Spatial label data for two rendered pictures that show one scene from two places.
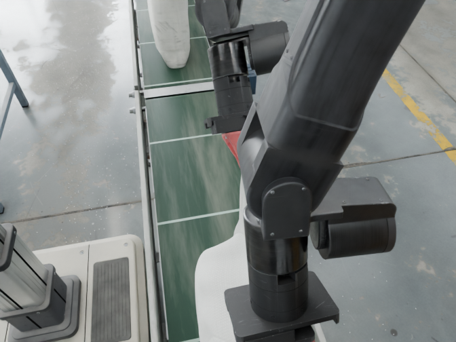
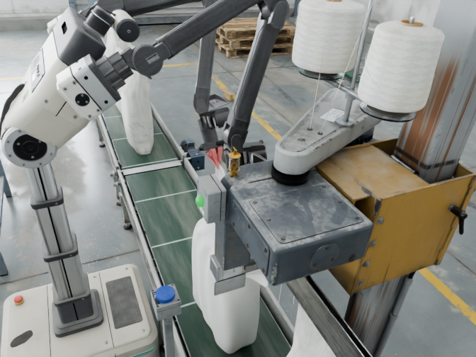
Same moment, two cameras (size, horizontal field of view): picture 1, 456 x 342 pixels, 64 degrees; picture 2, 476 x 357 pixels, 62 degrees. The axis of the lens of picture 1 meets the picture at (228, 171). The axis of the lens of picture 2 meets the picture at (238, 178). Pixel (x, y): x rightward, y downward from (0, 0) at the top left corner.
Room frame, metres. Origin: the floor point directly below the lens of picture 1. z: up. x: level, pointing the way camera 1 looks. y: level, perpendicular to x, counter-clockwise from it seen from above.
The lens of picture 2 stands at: (-0.87, 0.20, 1.84)
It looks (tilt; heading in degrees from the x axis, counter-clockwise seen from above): 33 degrees down; 346
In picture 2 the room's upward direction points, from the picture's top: 3 degrees clockwise
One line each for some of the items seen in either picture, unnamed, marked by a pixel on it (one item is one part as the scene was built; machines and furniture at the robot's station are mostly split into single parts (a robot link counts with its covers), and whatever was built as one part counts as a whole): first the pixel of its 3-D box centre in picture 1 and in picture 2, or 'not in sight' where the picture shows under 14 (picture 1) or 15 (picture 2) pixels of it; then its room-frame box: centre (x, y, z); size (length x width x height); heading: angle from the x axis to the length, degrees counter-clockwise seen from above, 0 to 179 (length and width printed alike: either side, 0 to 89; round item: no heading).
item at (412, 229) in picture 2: not in sight; (383, 209); (-0.10, -0.42, 1.18); 0.34 x 0.25 x 0.31; 102
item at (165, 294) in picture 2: not in sight; (165, 295); (-0.01, 0.20, 0.84); 0.06 x 0.06 x 0.02
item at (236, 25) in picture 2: not in sight; (253, 27); (5.72, -1.53, 0.36); 1.20 x 0.82 x 0.14; 98
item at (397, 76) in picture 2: not in sight; (400, 64); (-0.15, -0.31, 1.61); 0.15 x 0.14 x 0.17; 12
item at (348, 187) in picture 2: not in sight; (328, 199); (-0.13, -0.22, 1.26); 0.22 x 0.05 x 0.16; 12
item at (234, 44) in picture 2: not in sight; (254, 35); (5.75, -1.56, 0.22); 1.21 x 0.84 x 0.14; 102
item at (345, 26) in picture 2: not in sight; (327, 35); (0.10, -0.25, 1.61); 0.17 x 0.17 x 0.17
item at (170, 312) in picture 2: not in sight; (166, 302); (-0.01, 0.20, 0.81); 0.08 x 0.08 x 0.06; 12
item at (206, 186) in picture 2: not in sight; (211, 198); (-0.12, 0.08, 1.28); 0.08 x 0.05 x 0.09; 12
